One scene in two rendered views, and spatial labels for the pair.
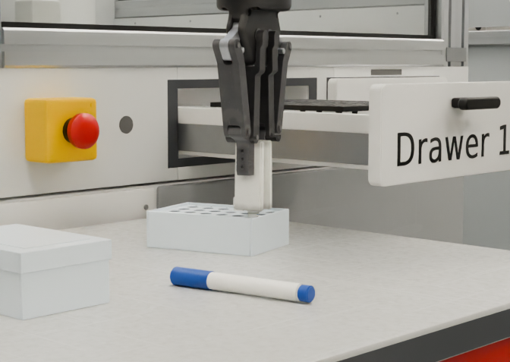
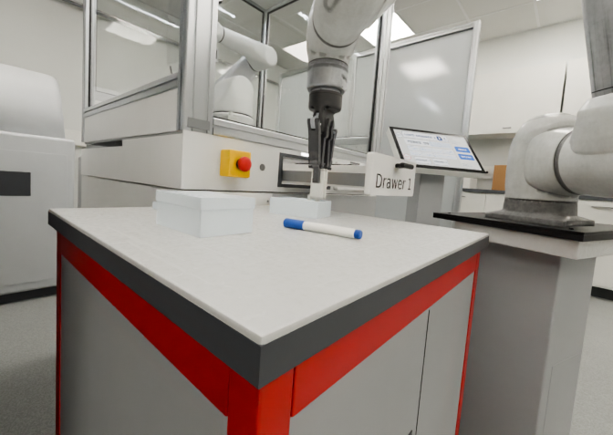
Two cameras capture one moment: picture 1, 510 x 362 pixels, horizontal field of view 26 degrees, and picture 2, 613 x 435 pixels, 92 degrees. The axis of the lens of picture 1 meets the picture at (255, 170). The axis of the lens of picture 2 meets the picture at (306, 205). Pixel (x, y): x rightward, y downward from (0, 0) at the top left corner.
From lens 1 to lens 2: 0.45 m
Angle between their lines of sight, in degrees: 3
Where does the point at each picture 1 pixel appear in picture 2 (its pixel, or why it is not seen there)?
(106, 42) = (256, 132)
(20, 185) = (216, 185)
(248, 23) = (323, 113)
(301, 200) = not seen: hidden behind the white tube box
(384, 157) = (371, 182)
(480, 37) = not seen: hidden behind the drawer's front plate
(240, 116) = (316, 154)
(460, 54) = not seen: hidden behind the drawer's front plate
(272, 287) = (339, 230)
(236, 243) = (309, 212)
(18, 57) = (219, 131)
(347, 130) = (354, 172)
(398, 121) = (378, 169)
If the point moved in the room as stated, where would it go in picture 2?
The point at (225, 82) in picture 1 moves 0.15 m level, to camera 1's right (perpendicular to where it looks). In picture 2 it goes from (311, 139) to (380, 144)
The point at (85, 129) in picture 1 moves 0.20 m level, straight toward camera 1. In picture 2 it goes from (245, 162) to (244, 158)
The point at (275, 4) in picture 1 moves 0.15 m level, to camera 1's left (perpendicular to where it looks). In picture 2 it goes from (336, 106) to (265, 99)
